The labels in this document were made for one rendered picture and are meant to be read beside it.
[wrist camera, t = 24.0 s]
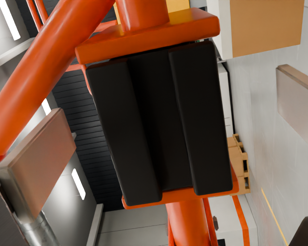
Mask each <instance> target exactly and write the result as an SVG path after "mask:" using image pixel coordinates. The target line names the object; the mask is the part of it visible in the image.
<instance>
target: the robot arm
mask: <svg viewBox="0 0 308 246"><path fill-rule="evenodd" d="M276 88H277V108H278V113H279V114H280V115H281V116H282V117H283V118H284V120H285V121H286V122H287V123H288V124H289V125H290V126H291V127H292V128H293V129H294V130H295V131H296V132H297V133H298V134H299V135H300V136H301V137H302V138H303V139H304V140H305V142H306V143H307V144H308V76H307V75H306V74H304V73H302V72H300V71H299V70H297V69H295V68H293V67H292V66H290V65H288V64H283V65H278V67H277V68H276ZM76 148H77V147H76V145H75V142H74V139H73V136H72V133H71V130H70V128H69V125H68V122H67V119H66V116H65V114H64V111H63V109H62V108H55V109H52V110H51V111H50V112H49V113H48V114H47V115H46V116H45V117H44V118H43V119H42V120H41V121H40V122H39V123H38V124H37V126H36V127H35V128H34V129H33V130H32V131H31V132H30V133H29V134H28V135H27V136H26V137H25V138H24V139H23V140H22V141H21V142H20V143H19V144H18V145H17V146H16V147H15V148H14V149H13V150H12V151H11V152H10V153H9V154H8V155H7V156H6V157H5V158H4V160H3V161H2V162H1V163H0V246H30V245H29V243H28V241H27V239H26V237H25V236H24V234H23V232H22V230H21V228H20V227H19V225H18V223H17V221H16V219H15V218H14V216H13V213H14V212H15V214H16V216H17V218H18V220H19V222H20V223H21V224H28V223H33V222H34V221H35V220H36V218H37V216H38V214H39V213H40V211H41V209H42V207H43V206H44V204H45V202H46V200H47V199H48V197H49V195H50V193H51V192H52V190H53V188H54V186H55V185H56V183H57V181H58V179H59V178H60V176H61V174H62V172H63V171H64V169H65V167H66V165H67V164H68V162H69V160H70V158H71V157H72V155H73V153H74V151H75V150H76ZM289 246H308V216H306V217H305V218H304V219H303V220H302V222H301V224H300V225H299V227H298V229H297V231H296V233H295V235H294V236H293V238H292V240H291V242H290V244H289Z"/></svg>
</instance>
